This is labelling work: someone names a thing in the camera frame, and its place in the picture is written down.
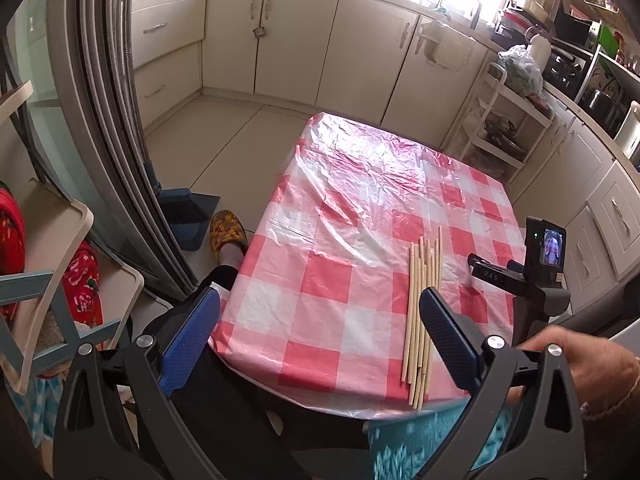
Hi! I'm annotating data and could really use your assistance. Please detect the right hand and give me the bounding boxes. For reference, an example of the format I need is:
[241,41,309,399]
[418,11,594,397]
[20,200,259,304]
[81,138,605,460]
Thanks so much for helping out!
[518,325,639,413]

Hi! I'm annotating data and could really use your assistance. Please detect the cream kitchen cabinets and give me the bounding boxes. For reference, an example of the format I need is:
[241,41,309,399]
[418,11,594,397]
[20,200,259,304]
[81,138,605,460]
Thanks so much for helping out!
[130,0,639,309]

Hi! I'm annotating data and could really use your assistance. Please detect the teal perforated plastic basket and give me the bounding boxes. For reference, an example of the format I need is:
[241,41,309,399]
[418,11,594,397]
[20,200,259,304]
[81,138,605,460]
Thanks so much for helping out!
[366,398,516,480]

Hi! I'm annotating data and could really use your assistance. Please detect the yellow patterned slipper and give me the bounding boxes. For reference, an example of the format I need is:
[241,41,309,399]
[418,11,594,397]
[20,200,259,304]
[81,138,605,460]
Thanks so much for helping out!
[208,209,248,259]

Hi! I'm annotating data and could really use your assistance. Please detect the pink checkered plastic tablecloth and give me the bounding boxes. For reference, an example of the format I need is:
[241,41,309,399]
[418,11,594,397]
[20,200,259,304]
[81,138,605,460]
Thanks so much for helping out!
[209,114,525,419]

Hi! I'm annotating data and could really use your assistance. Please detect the blue dustpan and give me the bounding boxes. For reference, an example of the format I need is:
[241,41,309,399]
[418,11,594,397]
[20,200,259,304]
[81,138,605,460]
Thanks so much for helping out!
[156,188,220,252]

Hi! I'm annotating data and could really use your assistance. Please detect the red patterned bag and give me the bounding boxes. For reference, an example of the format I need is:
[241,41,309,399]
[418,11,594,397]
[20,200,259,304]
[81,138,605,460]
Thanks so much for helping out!
[62,242,104,328]

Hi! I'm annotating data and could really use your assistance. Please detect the right forearm brown sleeve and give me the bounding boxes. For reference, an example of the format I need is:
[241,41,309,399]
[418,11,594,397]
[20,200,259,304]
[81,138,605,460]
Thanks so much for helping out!
[582,379,639,479]

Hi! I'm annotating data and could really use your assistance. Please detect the white storage rack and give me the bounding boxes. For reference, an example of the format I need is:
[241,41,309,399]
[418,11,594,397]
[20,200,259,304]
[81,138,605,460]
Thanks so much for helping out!
[444,62,554,185]

